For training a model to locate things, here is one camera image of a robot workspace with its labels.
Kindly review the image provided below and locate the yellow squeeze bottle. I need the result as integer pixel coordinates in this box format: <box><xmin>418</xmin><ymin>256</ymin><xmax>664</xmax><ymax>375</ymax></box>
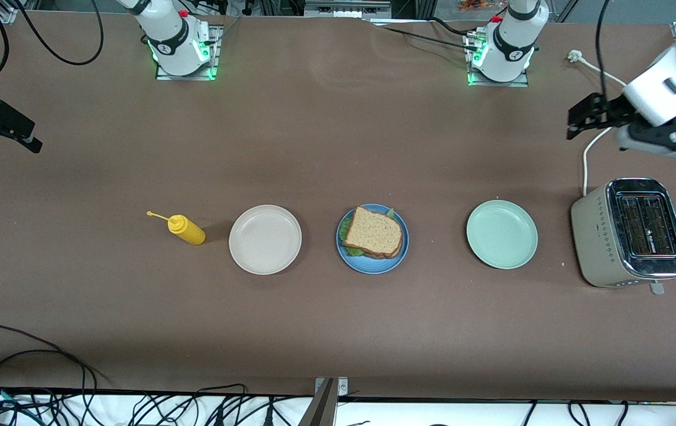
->
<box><xmin>147</xmin><ymin>211</ymin><xmax>206</xmax><ymax>246</ymax></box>

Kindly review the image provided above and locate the brown bread slice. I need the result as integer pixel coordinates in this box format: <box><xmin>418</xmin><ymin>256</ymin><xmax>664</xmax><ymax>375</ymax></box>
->
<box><xmin>342</xmin><ymin>206</ymin><xmax>403</xmax><ymax>256</ymax></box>
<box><xmin>364</xmin><ymin>235</ymin><xmax>405</xmax><ymax>260</ymax></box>

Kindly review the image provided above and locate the green lettuce leaf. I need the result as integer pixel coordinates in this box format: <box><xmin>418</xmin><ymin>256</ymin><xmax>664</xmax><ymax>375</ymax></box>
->
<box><xmin>339</xmin><ymin>207</ymin><xmax>397</xmax><ymax>257</ymax></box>

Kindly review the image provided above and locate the pale green plate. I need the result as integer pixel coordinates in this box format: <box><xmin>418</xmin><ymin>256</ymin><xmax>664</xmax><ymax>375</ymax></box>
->
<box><xmin>466</xmin><ymin>200</ymin><xmax>538</xmax><ymax>270</ymax></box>

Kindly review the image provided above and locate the blue plate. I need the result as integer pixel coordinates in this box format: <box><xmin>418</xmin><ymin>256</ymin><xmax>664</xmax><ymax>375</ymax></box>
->
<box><xmin>336</xmin><ymin>204</ymin><xmax>409</xmax><ymax>275</ymax></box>

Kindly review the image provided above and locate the off-white plate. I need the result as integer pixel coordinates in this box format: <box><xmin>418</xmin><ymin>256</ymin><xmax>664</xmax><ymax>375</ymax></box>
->
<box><xmin>229</xmin><ymin>205</ymin><xmax>302</xmax><ymax>275</ymax></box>

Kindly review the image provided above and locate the beige chrome-topped toaster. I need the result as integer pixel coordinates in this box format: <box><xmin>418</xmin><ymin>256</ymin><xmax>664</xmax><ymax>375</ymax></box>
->
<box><xmin>571</xmin><ymin>177</ymin><xmax>676</xmax><ymax>295</ymax></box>

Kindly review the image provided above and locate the grey equipment box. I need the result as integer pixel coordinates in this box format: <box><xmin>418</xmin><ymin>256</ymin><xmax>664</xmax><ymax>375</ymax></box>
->
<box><xmin>304</xmin><ymin>0</ymin><xmax>393</xmax><ymax>18</ymax></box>

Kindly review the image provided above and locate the dark metal bar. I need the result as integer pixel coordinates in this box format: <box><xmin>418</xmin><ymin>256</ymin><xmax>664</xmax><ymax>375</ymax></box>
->
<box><xmin>297</xmin><ymin>379</ymin><xmax>338</xmax><ymax>426</ymax></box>

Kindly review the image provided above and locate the white toaster power cable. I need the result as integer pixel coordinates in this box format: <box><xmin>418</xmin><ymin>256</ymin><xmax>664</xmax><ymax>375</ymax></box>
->
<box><xmin>568</xmin><ymin>50</ymin><xmax>631</xmax><ymax>197</ymax></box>

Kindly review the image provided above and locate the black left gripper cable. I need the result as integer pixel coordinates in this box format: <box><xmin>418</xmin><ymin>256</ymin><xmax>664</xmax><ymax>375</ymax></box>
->
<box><xmin>594</xmin><ymin>0</ymin><xmax>610</xmax><ymax>110</ymax></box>

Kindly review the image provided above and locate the black looped cable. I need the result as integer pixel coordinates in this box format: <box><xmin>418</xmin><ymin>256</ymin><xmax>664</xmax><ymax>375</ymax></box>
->
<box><xmin>15</xmin><ymin>0</ymin><xmax>104</xmax><ymax>66</ymax></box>

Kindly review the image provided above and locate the black cable on table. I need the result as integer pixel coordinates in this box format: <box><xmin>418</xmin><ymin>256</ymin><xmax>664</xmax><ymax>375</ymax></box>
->
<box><xmin>366</xmin><ymin>20</ymin><xmax>476</xmax><ymax>53</ymax></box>

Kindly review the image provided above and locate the black floor cable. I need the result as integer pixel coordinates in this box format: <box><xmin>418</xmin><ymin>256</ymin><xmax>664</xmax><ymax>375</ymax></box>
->
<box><xmin>0</xmin><ymin>322</ymin><xmax>90</xmax><ymax>391</ymax></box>
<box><xmin>0</xmin><ymin>349</ymin><xmax>99</xmax><ymax>415</ymax></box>
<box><xmin>131</xmin><ymin>383</ymin><xmax>250</xmax><ymax>426</ymax></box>

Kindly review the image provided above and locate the small metal table bracket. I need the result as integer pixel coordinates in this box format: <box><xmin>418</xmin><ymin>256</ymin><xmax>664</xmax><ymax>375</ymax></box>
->
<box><xmin>314</xmin><ymin>377</ymin><xmax>349</xmax><ymax>396</ymax></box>

